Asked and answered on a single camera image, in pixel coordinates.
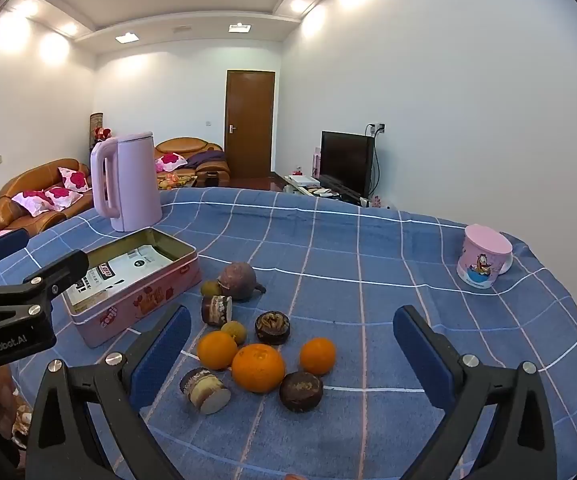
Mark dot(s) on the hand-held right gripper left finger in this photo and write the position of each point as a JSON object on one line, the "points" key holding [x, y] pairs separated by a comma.
{"points": [[161, 355]]}

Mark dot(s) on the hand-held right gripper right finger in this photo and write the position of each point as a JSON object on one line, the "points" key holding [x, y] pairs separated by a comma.
{"points": [[421, 350]]}

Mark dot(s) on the pink tin box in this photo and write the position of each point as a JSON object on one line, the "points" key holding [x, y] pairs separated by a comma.
{"points": [[133, 307]]}

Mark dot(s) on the small green fruit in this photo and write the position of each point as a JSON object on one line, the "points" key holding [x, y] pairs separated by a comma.
{"points": [[233, 332], [209, 288]]}

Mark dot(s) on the large orange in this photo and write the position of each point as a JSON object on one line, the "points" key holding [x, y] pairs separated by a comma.
{"points": [[258, 367]]}

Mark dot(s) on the dark round chocolate cake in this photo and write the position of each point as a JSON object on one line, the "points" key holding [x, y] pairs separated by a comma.
{"points": [[301, 391]]}

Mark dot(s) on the brown leather seat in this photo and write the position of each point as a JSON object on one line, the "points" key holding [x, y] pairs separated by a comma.
{"points": [[6, 390]]}

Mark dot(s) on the white red floral pillow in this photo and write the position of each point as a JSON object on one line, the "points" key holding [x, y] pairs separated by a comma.
{"points": [[171, 161], [61, 197], [73, 178], [31, 202]]}

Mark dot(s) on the long brown leather sofa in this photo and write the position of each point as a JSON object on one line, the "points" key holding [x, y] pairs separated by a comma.
{"points": [[23, 182]]}

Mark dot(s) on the white paper packet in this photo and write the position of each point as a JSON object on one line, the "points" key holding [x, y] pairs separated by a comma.
{"points": [[128, 270]]}

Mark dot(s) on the blue checked tablecloth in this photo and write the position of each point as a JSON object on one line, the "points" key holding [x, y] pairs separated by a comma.
{"points": [[358, 270]]}

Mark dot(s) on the pink cartoon mug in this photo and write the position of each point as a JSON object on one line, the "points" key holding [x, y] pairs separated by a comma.
{"points": [[478, 260]]}

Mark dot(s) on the swirl-topped chocolate cake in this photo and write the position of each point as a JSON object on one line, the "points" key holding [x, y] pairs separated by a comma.
{"points": [[272, 327]]}

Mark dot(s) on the pink electric kettle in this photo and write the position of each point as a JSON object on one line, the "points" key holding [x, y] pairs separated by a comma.
{"points": [[133, 180]]}

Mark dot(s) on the red flowers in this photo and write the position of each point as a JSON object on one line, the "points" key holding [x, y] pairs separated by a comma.
{"points": [[102, 133]]}

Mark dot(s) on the tall decorated vase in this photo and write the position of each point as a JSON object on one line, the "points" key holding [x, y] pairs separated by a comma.
{"points": [[97, 121]]}

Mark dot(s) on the coffee table with snacks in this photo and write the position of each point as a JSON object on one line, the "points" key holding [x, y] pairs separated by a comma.
{"points": [[176, 180]]}

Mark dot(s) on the brown leather armchair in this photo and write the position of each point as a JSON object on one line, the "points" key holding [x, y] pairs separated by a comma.
{"points": [[188, 146]]}

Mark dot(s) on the purple blanket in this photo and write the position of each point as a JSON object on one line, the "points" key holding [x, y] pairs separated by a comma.
{"points": [[208, 158]]}

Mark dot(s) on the black television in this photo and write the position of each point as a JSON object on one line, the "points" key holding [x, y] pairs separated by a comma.
{"points": [[346, 160]]}

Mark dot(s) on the white flat box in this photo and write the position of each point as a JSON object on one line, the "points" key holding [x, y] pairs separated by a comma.
{"points": [[302, 179]]}

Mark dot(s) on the dark television stand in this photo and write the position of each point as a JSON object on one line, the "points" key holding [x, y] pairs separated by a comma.
{"points": [[288, 183]]}

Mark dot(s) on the pink upright box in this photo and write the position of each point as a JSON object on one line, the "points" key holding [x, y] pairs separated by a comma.
{"points": [[316, 160]]}

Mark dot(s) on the square ceiling light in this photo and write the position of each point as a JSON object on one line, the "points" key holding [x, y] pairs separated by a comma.
{"points": [[238, 26], [127, 37]]}

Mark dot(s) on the brown wooden door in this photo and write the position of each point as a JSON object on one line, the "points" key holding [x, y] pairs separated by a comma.
{"points": [[248, 120]]}

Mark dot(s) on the ceiling air vent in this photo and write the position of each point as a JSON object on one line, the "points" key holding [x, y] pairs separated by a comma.
{"points": [[186, 30]]}

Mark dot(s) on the wall power outlet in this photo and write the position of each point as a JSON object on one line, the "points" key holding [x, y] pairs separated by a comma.
{"points": [[378, 127]]}

